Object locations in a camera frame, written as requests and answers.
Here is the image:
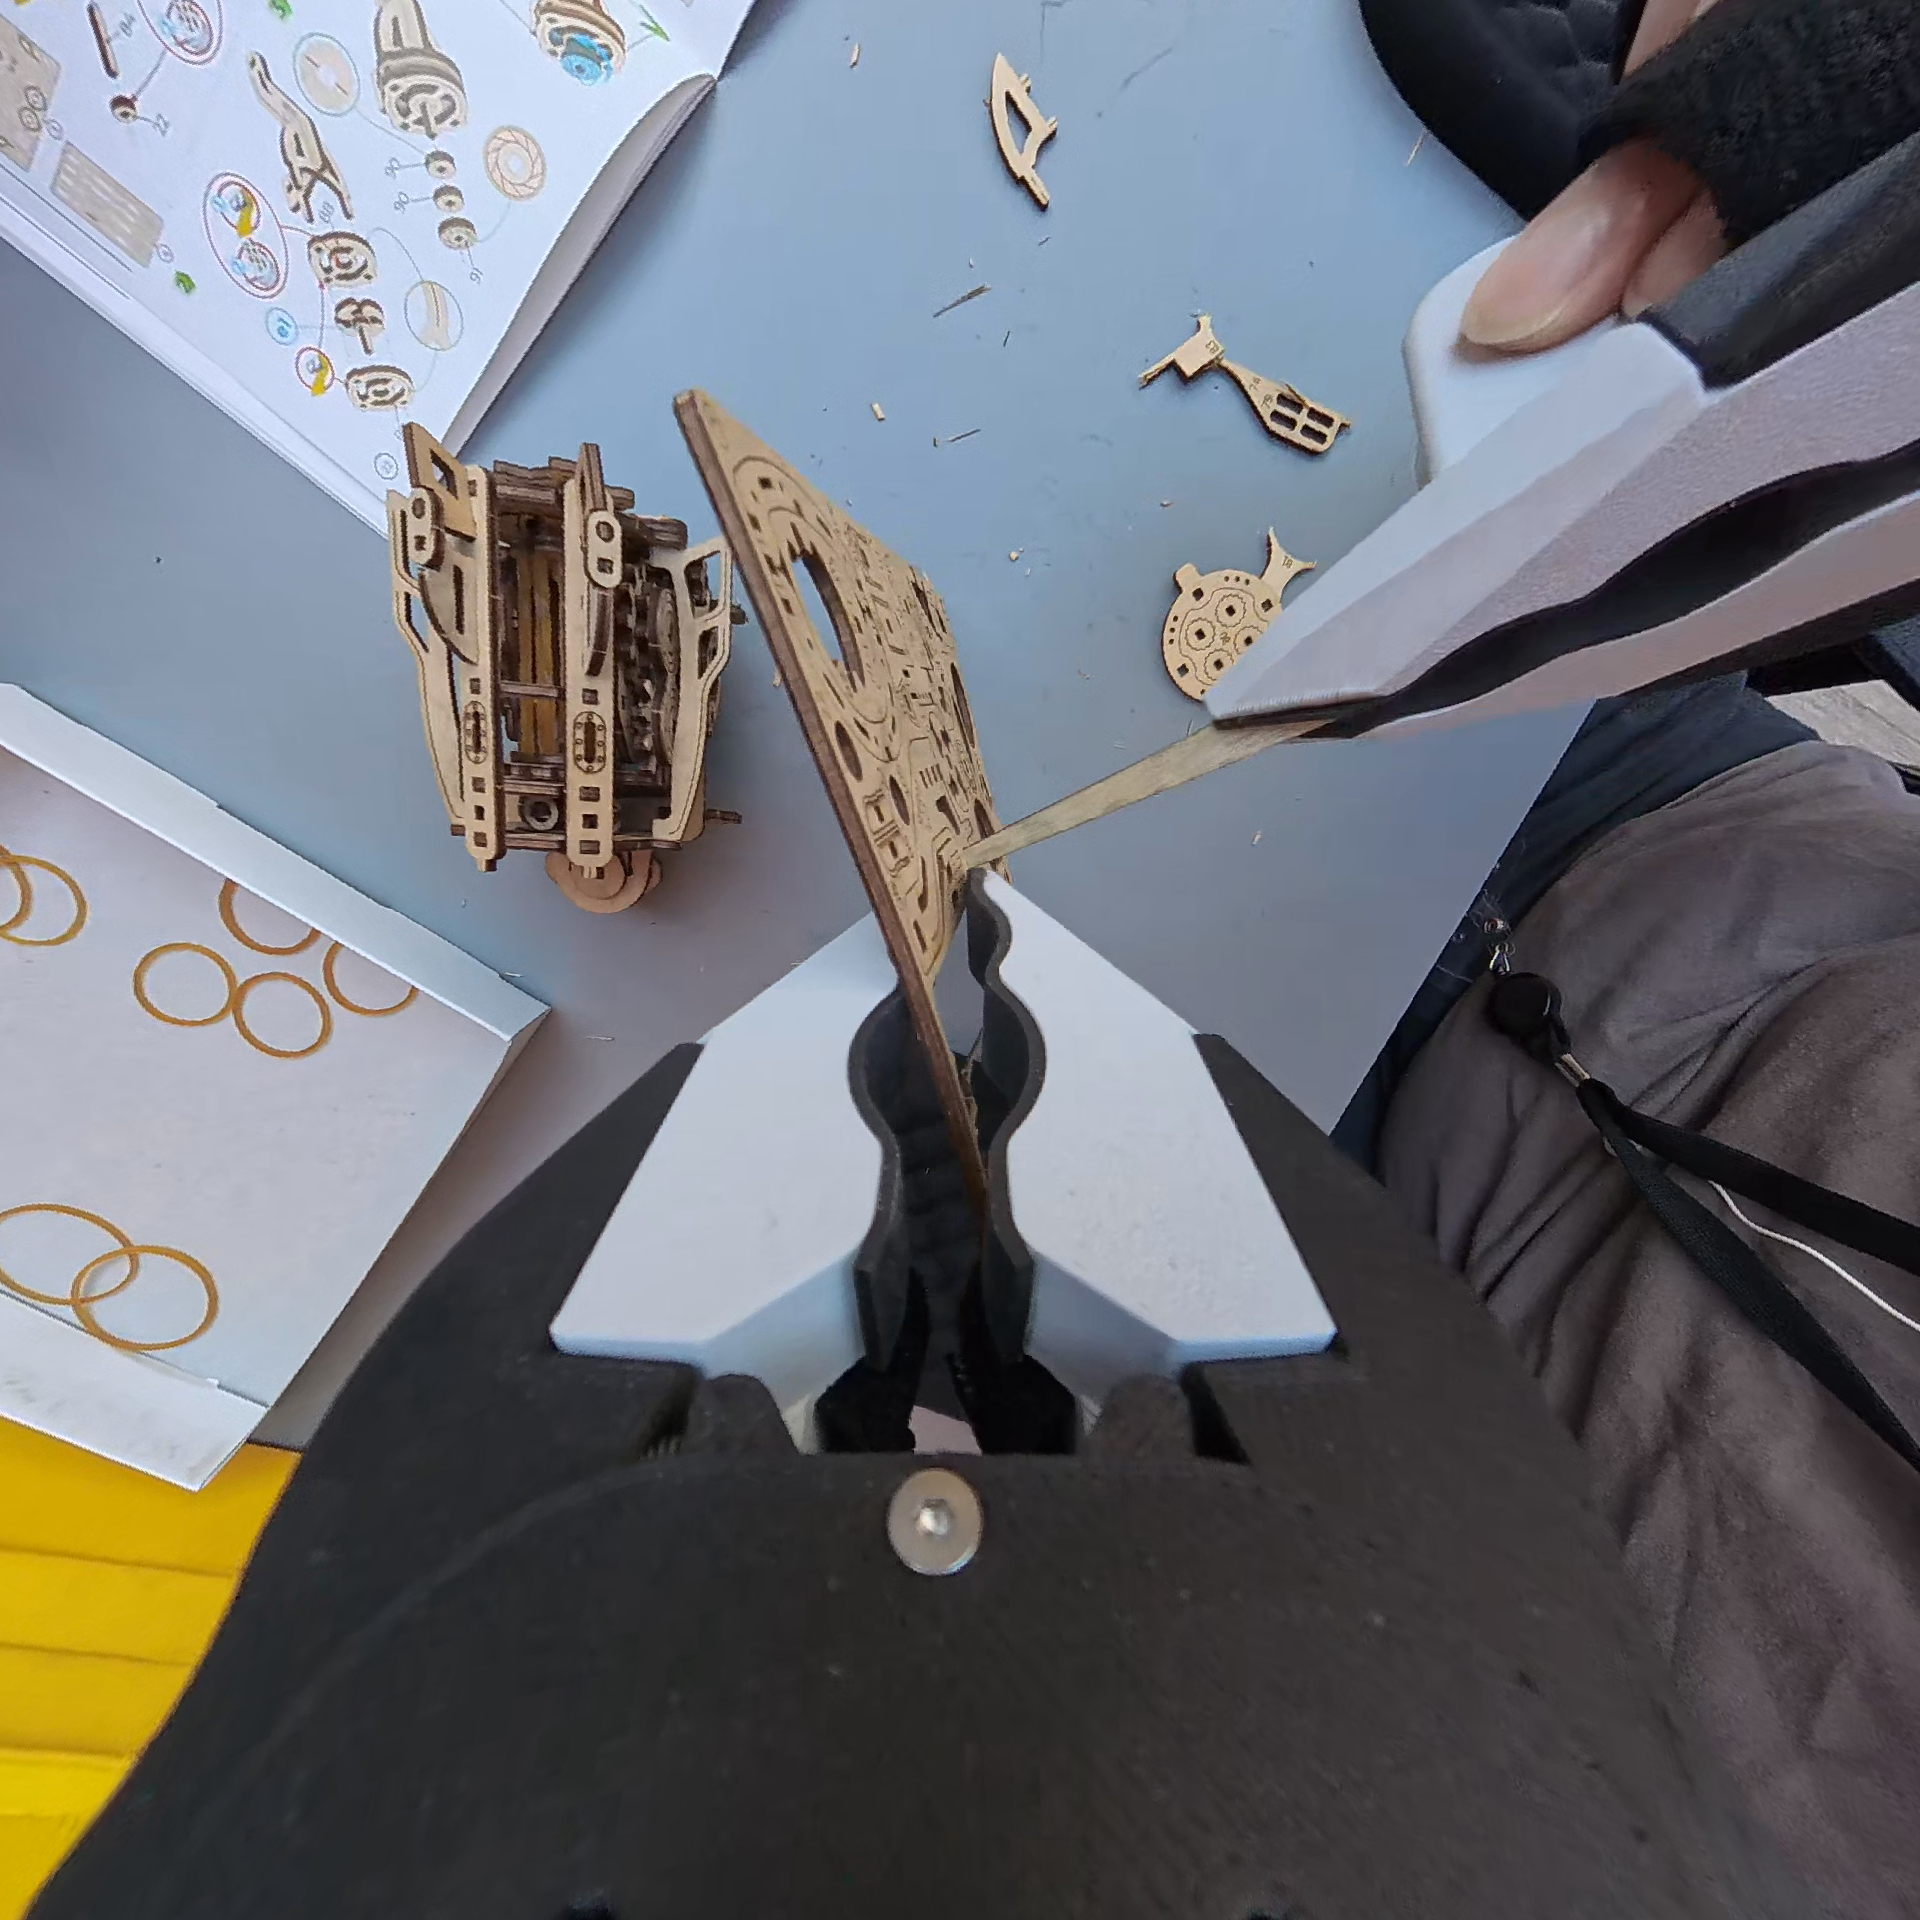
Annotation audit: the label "round fish-shaped wooden part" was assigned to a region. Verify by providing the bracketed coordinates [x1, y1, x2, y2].
[1155, 523, 1323, 708]

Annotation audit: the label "yellow plastic bin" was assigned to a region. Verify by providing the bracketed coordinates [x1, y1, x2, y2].
[0, 1409, 303, 1920]

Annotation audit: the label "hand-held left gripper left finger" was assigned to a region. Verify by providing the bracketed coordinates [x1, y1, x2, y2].
[546, 914, 963, 1454]

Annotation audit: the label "person's right hand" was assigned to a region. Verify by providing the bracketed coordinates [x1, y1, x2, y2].
[1459, 0, 1730, 359]

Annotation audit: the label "black neck strap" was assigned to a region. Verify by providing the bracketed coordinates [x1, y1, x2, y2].
[1483, 969, 1920, 1480]

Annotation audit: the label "assembly instruction booklet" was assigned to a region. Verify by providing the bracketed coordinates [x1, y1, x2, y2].
[0, 0, 763, 538]

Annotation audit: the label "white cardboard box tray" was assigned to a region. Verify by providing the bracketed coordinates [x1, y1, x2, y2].
[0, 681, 552, 1493]

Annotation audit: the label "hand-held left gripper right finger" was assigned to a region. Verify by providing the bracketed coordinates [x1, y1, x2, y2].
[961, 870, 1342, 1457]

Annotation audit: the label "tan rubber bands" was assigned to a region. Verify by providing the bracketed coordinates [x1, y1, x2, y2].
[0, 844, 426, 1355]

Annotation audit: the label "wooden part with grid end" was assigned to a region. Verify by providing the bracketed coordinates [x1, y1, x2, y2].
[1137, 311, 1356, 458]

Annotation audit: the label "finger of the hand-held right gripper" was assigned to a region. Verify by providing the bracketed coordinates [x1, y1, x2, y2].
[1204, 294, 1920, 739]
[1346, 596, 1920, 749]

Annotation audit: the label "wooden submarine model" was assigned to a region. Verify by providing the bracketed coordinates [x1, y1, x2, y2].
[384, 420, 750, 919]

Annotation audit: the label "curved wooden part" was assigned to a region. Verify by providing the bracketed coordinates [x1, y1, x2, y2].
[986, 54, 1062, 212]

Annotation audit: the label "laser-cut plywood parts sheet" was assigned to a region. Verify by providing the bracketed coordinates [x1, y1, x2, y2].
[672, 386, 1340, 1224]

